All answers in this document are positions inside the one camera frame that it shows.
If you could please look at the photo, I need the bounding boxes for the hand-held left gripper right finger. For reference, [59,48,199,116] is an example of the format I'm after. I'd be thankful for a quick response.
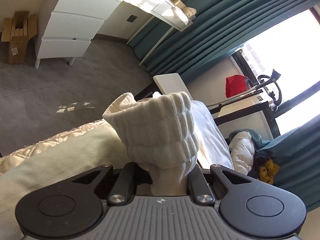
[187,164,252,205]

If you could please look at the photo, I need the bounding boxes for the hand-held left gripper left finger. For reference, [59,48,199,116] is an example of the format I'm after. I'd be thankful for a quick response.
[71,162,137,205]

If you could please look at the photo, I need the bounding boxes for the cream sweatshirt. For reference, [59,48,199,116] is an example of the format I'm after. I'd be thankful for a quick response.
[0,92,200,233]

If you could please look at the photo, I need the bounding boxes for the dark clothes pile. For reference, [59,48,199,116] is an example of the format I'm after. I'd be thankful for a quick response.
[229,128,280,186]

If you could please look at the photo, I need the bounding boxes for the white duvet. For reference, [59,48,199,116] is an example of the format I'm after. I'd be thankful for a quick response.
[228,131,256,175]

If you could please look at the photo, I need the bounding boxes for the mustard cloth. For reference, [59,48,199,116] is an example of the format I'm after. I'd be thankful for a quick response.
[258,158,280,185]

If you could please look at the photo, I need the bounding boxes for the quilted mattress cover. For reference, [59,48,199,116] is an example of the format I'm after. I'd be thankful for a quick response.
[0,119,110,176]

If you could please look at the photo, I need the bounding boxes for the black framed white panel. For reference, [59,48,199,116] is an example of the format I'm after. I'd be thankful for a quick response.
[209,95,280,145]

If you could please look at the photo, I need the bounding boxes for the white flat board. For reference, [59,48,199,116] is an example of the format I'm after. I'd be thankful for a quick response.
[153,73,193,101]

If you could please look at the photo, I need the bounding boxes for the red bag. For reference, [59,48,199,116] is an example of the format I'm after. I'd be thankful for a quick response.
[225,74,247,98]

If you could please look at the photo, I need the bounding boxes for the garment steamer stand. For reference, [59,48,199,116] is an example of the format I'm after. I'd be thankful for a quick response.
[207,68,283,111]

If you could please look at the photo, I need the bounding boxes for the black framed window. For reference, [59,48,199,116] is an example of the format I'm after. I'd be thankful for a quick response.
[231,7,320,136]

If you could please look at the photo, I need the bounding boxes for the white drawer cabinet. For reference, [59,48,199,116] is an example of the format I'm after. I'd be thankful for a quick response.
[34,0,121,70]

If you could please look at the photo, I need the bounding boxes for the white vanity table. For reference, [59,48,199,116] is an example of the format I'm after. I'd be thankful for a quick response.
[90,0,195,67]

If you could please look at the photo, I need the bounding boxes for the cardboard boxes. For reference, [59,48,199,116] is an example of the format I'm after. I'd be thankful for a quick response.
[1,11,38,65]

